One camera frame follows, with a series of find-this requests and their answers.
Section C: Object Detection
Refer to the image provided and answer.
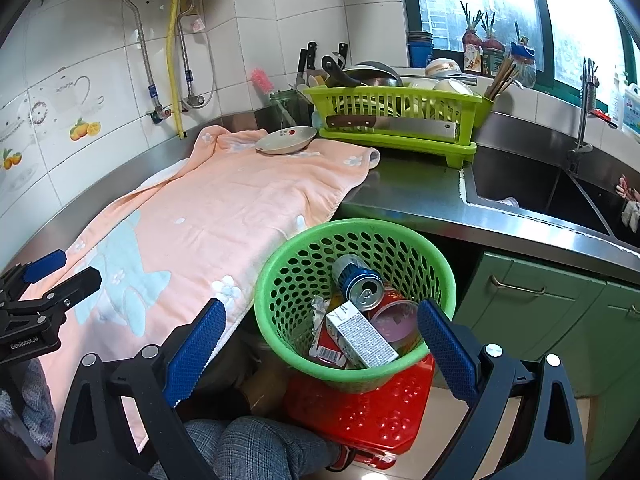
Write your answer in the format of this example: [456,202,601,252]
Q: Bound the clear pink plastic cup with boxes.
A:
[369,305,419,354]

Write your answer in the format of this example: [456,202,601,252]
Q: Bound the white milk carton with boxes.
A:
[326,301,399,368]

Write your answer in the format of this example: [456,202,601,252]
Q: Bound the blue silver drink can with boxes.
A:
[331,254,384,312]

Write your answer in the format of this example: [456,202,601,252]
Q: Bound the red cigarette pack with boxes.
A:
[308,324,347,370]

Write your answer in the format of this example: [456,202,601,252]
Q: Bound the grey paper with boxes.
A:
[311,295,331,346]

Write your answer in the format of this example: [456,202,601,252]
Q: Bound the red soda can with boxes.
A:
[367,286,416,321]

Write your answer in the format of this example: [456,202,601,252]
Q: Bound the grey gloved left hand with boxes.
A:
[1,359,55,452]

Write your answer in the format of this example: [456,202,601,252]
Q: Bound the grey trousered leg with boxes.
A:
[150,416,342,480]

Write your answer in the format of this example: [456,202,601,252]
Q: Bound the red plastic stool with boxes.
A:
[284,356,435,470]

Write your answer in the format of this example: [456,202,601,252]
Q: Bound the pink flower towel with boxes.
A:
[27,126,380,411]

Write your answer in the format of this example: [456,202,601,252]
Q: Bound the green plastic waste basket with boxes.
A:
[254,218,457,393]

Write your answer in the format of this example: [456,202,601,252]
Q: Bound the steel water pipe left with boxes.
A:
[122,0,171,125]

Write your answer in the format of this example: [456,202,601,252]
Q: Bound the steel water pipe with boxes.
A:
[122,0,171,125]
[177,0,207,111]

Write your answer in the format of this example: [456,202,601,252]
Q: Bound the steel sink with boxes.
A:
[471,148,639,247]

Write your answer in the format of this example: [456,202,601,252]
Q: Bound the steel water pipe right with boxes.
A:
[177,0,207,111]

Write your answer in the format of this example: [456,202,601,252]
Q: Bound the white ceramic plate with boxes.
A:
[255,126,318,155]

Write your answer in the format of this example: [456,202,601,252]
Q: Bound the green dish rack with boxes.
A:
[305,86,482,169]

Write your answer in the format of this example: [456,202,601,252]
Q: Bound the dark green glass jar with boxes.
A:
[269,89,303,127]

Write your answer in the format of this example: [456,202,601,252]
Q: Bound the pink bottle brush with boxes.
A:
[250,68,296,127]

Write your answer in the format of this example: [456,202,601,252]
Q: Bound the chopsticks bundle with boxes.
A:
[484,55,521,101]

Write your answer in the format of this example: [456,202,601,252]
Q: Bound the white bowl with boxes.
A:
[425,58,462,78]

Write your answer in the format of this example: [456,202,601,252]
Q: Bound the black pan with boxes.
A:
[321,55,404,88]

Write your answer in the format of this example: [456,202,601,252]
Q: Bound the steel faucet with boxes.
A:
[567,58,600,174]

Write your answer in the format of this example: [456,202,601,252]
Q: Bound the potted plant jar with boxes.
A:
[460,2,483,74]
[480,11,506,77]

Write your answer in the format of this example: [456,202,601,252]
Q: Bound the blue plastic cup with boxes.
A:
[407,30,433,68]

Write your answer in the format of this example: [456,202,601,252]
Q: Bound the cleaver with wooden handle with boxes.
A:
[326,115,457,142]

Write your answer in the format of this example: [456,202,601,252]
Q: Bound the yellow gas hose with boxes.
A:
[165,0,188,140]

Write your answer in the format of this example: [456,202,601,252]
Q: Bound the black knife handles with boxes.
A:
[294,41,348,89]

